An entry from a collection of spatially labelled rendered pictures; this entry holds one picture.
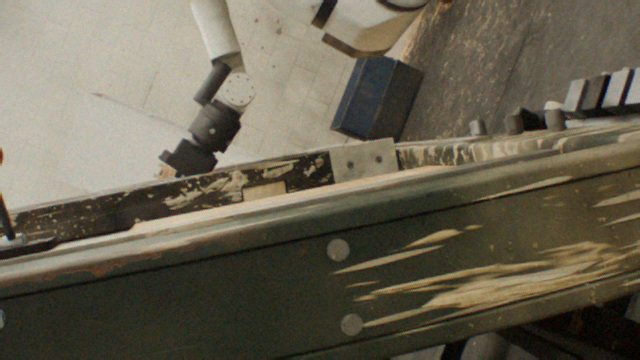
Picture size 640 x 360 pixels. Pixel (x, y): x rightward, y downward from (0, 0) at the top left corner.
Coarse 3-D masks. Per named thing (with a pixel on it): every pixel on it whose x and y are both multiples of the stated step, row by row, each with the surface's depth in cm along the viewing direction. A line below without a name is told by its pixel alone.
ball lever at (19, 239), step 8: (0, 152) 69; (0, 160) 69; (0, 192) 71; (0, 200) 71; (0, 208) 71; (0, 216) 72; (8, 216) 72; (8, 224) 73; (8, 232) 73; (0, 240) 74; (8, 240) 74; (16, 240) 74; (24, 240) 74; (0, 248) 73
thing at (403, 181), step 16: (496, 160) 80; (512, 160) 79; (528, 160) 80; (416, 176) 79; (432, 176) 78; (448, 176) 78; (336, 192) 78; (352, 192) 77; (368, 192) 77; (256, 208) 77; (272, 208) 76; (288, 208) 76; (176, 224) 76; (192, 224) 75; (208, 224) 75; (96, 240) 75; (112, 240) 74; (128, 240) 74; (32, 256) 72; (48, 256) 73
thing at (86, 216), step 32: (288, 160) 143; (320, 160) 144; (352, 160) 145; (384, 160) 146; (128, 192) 139; (160, 192) 140; (192, 192) 141; (224, 192) 142; (288, 192) 144; (0, 224) 136; (32, 224) 137; (64, 224) 137; (96, 224) 138; (128, 224) 139
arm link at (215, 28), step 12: (192, 0) 152; (204, 0) 151; (216, 0) 151; (192, 12) 154; (204, 12) 151; (216, 12) 151; (228, 12) 154; (204, 24) 152; (216, 24) 152; (228, 24) 153; (204, 36) 153; (216, 36) 152; (228, 36) 152
